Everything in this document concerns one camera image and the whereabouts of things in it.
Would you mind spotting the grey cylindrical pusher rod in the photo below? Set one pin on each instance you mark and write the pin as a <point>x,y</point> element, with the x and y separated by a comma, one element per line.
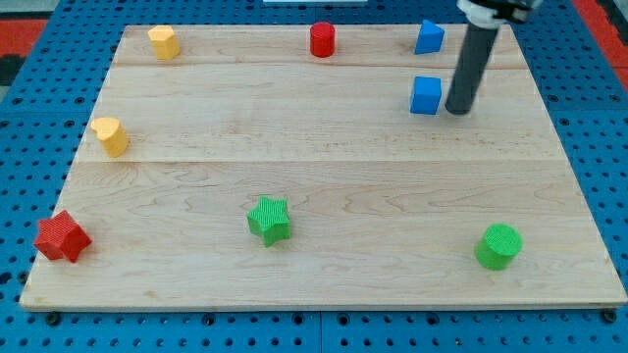
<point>473,58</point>

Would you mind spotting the blue cube block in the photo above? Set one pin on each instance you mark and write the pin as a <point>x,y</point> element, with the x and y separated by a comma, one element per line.
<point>425,95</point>

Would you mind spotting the red cylinder block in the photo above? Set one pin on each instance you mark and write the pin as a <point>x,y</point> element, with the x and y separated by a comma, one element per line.
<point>322,39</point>

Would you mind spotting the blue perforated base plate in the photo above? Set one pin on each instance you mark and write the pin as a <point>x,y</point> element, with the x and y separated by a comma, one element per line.
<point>45,111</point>

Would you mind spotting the yellow heart block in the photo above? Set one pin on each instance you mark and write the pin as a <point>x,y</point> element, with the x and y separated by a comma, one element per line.
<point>112,136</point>

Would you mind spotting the yellow pentagon block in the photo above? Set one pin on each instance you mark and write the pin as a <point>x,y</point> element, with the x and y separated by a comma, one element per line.
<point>164,42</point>

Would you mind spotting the red star block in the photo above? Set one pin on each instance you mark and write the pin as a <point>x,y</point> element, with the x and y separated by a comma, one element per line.
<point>61,237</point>

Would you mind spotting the blue triangular prism block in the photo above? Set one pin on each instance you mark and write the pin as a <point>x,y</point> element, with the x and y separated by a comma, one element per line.
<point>430,38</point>

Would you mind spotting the green star block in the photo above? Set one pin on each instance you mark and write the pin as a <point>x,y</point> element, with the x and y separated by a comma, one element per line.
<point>269,220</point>

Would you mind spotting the green cylinder block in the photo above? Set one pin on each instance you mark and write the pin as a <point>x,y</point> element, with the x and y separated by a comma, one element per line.
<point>499,245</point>

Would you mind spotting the light wooden board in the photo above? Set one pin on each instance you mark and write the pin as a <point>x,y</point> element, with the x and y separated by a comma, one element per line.
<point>386,208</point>

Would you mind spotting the white and black rod mount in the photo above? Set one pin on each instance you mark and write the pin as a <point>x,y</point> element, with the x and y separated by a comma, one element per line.
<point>494,13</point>

